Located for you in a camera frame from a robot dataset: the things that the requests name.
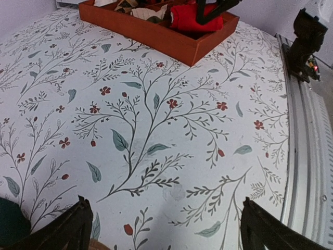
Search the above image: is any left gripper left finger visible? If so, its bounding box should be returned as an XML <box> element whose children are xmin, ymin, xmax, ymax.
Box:
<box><xmin>1</xmin><ymin>196</ymin><xmax>93</xmax><ymax>249</ymax></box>

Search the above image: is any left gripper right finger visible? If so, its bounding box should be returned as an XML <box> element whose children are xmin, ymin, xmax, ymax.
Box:
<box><xmin>240</xmin><ymin>196</ymin><xmax>332</xmax><ymax>249</ymax></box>

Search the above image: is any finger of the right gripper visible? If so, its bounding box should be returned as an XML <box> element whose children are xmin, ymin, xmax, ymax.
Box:
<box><xmin>211</xmin><ymin>0</ymin><xmax>242</xmax><ymax>16</ymax></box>
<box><xmin>196</xmin><ymin>0</ymin><xmax>220</xmax><ymax>25</ymax></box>

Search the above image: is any red and beige sock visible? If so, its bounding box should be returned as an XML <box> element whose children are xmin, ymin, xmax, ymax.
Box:
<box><xmin>170</xmin><ymin>4</ymin><xmax>223</xmax><ymax>33</ymax></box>

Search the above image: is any orange divided organizer tray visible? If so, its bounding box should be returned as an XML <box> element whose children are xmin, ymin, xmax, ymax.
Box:
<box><xmin>79</xmin><ymin>1</ymin><xmax>239</xmax><ymax>66</ymax></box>

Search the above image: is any beige brown rolled sock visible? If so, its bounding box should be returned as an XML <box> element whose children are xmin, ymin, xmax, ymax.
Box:
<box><xmin>131</xmin><ymin>5</ymin><xmax>168</xmax><ymax>23</ymax></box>

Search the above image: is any brown patterned rolled sock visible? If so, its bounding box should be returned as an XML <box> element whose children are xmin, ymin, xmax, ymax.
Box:
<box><xmin>114</xmin><ymin>0</ymin><xmax>140</xmax><ymax>14</ymax></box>

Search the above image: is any white rolled sock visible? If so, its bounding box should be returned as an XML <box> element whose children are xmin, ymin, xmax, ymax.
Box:
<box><xmin>94</xmin><ymin>0</ymin><xmax>117</xmax><ymax>7</ymax></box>

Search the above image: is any floral table mat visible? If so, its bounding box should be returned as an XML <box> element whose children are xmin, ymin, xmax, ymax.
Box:
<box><xmin>1</xmin><ymin>9</ymin><xmax>289</xmax><ymax>249</ymax></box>

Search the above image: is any aluminium front rail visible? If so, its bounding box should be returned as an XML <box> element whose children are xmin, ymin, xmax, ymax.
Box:
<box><xmin>275</xmin><ymin>33</ymin><xmax>333</xmax><ymax>248</ymax></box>

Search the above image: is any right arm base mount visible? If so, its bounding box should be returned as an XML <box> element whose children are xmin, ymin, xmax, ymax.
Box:
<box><xmin>283</xmin><ymin>8</ymin><xmax>328</xmax><ymax>83</ymax></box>

